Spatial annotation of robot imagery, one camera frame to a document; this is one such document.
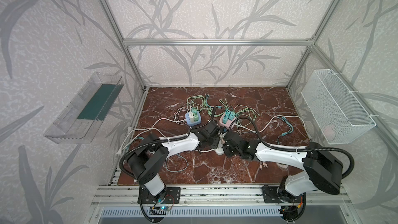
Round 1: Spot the white wire mesh basket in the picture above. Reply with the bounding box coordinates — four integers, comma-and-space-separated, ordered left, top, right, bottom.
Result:
301, 69, 376, 145

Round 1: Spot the light green charger plug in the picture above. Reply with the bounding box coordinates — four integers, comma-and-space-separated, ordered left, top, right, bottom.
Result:
191, 107, 200, 122

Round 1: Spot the white power strip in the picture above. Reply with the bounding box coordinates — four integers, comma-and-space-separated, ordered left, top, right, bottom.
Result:
214, 141, 224, 156

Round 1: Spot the thin white usb cable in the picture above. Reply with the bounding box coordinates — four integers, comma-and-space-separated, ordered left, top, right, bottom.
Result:
173, 107, 189, 125

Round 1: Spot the light green usb cable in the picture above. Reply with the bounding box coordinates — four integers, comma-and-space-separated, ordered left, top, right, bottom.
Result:
186, 94, 224, 117

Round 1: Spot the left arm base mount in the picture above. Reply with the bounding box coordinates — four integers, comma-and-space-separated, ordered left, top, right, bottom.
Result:
138, 187, 181, 204

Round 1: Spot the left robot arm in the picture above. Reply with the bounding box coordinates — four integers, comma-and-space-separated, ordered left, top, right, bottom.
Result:
119, 120, 221, 197

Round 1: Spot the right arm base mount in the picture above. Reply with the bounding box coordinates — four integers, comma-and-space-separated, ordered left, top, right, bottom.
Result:
261, 185, 301, 205

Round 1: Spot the clear plastic wall shelf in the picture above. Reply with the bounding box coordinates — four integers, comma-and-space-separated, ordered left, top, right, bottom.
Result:
44, 72, 124, 144

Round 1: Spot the thick white power cord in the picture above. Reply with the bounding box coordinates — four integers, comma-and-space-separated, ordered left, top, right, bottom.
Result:
119, 117, 187, 150

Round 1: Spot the pink power strip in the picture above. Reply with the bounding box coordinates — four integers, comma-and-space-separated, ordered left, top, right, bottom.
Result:
219, 114, 236, 129

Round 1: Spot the cream white charger plug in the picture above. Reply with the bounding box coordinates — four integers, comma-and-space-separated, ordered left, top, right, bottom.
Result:
188, 112, 194, 122

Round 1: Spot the blue power strip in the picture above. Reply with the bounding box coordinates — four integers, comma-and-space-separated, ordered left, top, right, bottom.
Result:
185, 112, 202, 127

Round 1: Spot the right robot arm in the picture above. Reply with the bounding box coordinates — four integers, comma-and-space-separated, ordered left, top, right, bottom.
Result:
223, 131, 355, 196

